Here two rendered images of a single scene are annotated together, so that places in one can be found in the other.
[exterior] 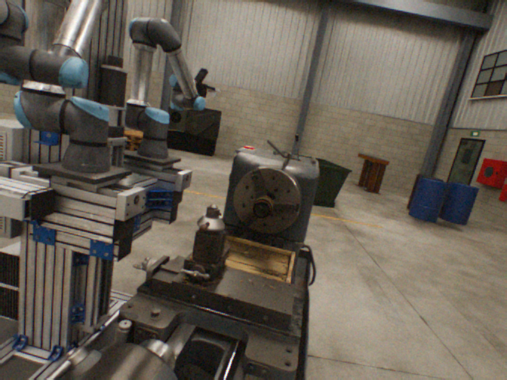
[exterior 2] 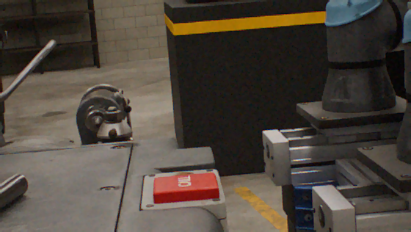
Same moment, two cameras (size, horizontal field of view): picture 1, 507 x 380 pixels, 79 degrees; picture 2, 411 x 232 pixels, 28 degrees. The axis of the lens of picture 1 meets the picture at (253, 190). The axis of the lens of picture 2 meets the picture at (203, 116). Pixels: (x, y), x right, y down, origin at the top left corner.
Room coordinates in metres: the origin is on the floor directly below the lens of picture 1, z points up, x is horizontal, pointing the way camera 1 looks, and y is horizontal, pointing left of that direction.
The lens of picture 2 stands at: (2.68, -0.05, 1.46)
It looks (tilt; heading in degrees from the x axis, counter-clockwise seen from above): 10 degrees down; 169
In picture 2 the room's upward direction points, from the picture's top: 5 degrees counter-clockwise
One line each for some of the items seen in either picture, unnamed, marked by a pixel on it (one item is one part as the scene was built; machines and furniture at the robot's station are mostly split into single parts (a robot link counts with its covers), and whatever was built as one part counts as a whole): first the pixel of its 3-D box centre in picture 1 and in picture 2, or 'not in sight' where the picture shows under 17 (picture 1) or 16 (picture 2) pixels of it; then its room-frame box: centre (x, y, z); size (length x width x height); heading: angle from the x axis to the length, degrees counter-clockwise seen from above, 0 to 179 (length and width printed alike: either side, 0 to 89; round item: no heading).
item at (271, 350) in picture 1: (218, 311); not in sight; (0.77, 0.03, 0.90); 0.47 x 0.30 x 0.06; 81
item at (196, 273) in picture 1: (207, 262); not in sight; (0.86, 0.10, 0.99); 0.20 x 0.10 x 0.05; 171
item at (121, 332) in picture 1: (124, 339); not in sight; (0.67, 0.25, 0.84); 0.04 x 0.04 x 0.10; 81
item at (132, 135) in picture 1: (139, 141); not in sight; (8.86, 3.49, 0.22); 1.25 x 0.86 x 0.44; 5
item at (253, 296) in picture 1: (221, 286); not in sight; (0.82, 0.04, 0.95); 0.43 x 0.17 x 0.05; 81
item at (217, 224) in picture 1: (211, 221); (114, 128); (0.83, 0.10, 1.13); 0.08 x 0.08 x 0.03
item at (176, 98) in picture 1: (179, 100); not in sight; (1.83, 0.51, 1.46); 0.11 x 0.08 x 0.11; 62
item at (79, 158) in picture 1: (87, 153); (357, 82); (1.05, 0.59, 1.21); 0.15 x 0.15 x 0.10
